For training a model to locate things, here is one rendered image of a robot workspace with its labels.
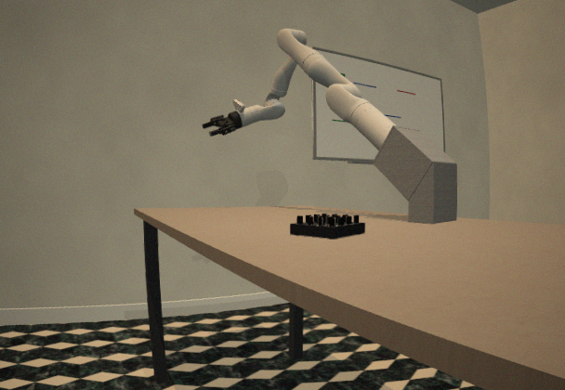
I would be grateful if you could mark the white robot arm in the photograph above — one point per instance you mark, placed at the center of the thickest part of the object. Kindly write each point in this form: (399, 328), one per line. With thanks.
(359, 112)

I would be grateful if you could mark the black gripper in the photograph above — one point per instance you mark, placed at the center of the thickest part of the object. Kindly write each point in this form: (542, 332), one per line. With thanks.
(232, 122)

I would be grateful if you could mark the black knob box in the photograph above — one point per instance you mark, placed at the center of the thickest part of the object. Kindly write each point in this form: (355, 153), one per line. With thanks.
(336, 230)

